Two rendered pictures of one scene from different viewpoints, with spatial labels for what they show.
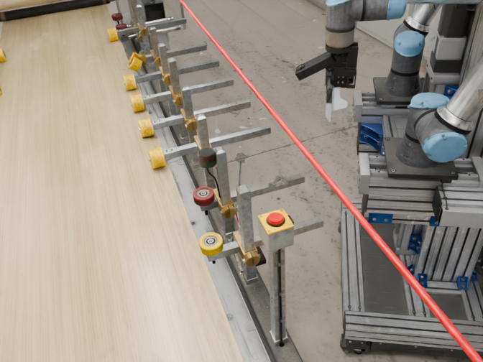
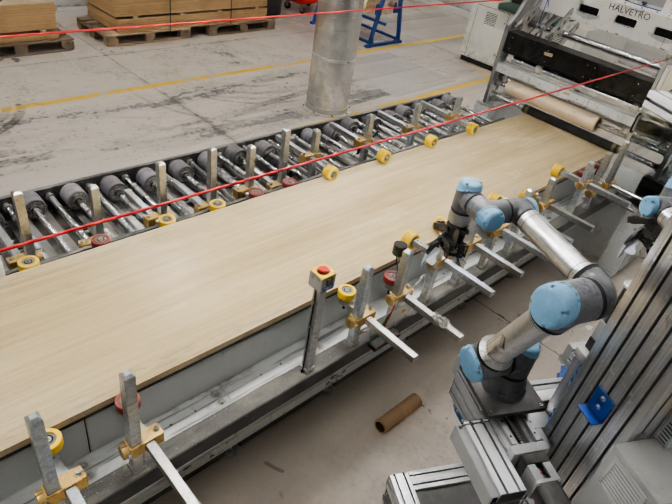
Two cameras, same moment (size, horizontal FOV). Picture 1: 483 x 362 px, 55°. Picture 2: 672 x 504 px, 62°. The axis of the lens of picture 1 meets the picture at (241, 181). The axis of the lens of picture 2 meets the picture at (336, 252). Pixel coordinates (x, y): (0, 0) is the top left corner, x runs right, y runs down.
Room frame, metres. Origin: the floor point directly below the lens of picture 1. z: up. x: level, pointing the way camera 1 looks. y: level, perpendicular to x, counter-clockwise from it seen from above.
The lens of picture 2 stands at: (0.00, -1.42, 2.45)
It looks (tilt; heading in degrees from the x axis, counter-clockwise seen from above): 36 degrees down; 57
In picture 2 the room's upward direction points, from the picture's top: 10 degrees clockwise
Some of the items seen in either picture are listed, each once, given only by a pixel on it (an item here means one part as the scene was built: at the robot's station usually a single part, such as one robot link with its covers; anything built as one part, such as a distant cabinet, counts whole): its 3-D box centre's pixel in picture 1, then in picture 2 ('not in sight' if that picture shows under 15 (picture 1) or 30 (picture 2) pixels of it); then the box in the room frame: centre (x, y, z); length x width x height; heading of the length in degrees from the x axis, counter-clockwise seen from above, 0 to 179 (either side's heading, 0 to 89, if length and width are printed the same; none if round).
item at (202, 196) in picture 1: (205, 203); (390, 284); (1.33, 0.15, 0.85); 0.08 x 0.08 x 0.11
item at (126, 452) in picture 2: not in sight; (141, 442); (0.14, -0.28, 0.82); 0.13 x 0.06 x 0.05; 16
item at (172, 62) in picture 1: (179, 104); (492, 236); (2.03, 0.28, 0.91); 0.03 x 0.03 x 0.48; 16
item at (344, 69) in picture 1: (340, 65); (454, 237); (1.17, -0.30, 1.46); 0.09 x 0.08 x 0.12; 78
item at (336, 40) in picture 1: (339, 36); (460, 216); (1.18, -0.29, 1.54); 0.08 x 0.08 x 0.05
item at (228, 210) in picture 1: (223, 202); (398, 295); (1.33, 0.08, 0.85); 0.13 x 0.06 x 0.05; 16
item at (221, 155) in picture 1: (225, 200); (397, 292); (1.31, 0.07, 0.87); 0.03 x 0.03 x 0.48; 16
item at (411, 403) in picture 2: not in sight; (398, 412); (1.48, -0.02, 0.04); 0.30 x 0.08 x 0.08; 16
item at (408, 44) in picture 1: (407, 51); not in sight; (1.77, -0.73, 1.21); 0.13 x 0.12 x 0.14; 161
